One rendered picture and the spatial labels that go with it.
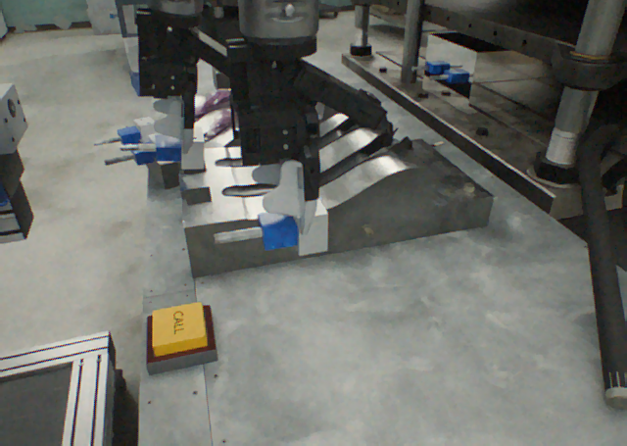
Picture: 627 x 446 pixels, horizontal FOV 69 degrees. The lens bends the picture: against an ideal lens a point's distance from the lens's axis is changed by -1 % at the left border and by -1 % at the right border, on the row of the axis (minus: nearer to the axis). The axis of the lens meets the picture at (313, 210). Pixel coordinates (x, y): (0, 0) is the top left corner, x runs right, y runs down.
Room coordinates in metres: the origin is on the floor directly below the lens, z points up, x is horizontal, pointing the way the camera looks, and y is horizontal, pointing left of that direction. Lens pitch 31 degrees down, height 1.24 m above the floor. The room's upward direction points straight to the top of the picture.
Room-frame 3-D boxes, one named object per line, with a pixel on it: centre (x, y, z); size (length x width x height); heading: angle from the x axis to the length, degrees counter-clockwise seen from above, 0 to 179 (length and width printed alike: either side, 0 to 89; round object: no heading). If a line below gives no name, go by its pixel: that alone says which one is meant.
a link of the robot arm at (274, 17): (0.46, 0.03, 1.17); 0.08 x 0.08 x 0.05
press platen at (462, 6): (1.52, -0.71, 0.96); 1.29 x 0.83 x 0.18; 16
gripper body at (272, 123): (0.46, 0.04, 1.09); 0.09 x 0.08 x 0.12; 106
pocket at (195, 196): (0.61, 0.18, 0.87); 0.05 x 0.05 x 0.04; 16
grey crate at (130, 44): (4.19, 1.34, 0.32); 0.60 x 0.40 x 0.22; 116
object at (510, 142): (1.54, -0.70, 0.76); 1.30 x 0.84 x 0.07; 16
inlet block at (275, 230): (0.46, 0.05, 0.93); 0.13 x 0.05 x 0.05; 106
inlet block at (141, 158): (0.84, 0.35, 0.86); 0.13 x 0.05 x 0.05; 123
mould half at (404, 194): (0.72, -0.03, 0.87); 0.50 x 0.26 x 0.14; 106
